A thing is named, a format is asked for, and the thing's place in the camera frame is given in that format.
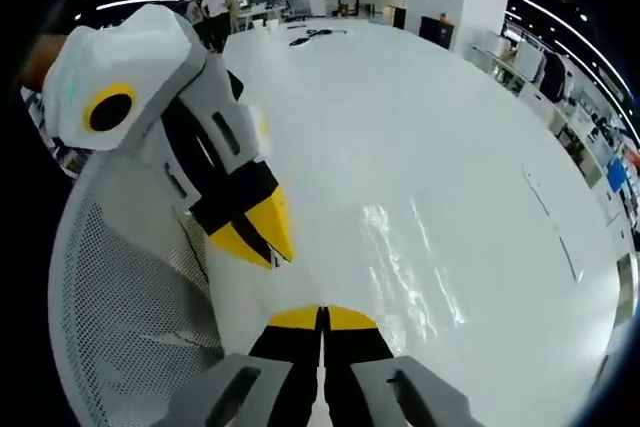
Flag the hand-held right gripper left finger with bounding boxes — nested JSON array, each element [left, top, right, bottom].
[[149, 304, 325, 427]]

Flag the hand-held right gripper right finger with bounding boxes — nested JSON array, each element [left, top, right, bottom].
[[322, 304, 484, 427]]

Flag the crinkled clear food packaging bag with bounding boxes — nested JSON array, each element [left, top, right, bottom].
[[355, 195, 470, 349]]

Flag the white mesh office chair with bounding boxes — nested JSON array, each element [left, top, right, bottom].
[[46, 150, 229, 427]]

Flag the black cabinet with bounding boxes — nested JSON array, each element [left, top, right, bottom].
[[419, 15, 457, 51]]

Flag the long white counter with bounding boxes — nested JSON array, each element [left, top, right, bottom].
[[469, 41, 640, 258]]

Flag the blue box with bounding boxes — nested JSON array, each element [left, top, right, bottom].
[[606, 155, 633, 194]]

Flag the black cables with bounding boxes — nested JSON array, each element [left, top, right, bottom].
[[288, 26, 349, 48]]

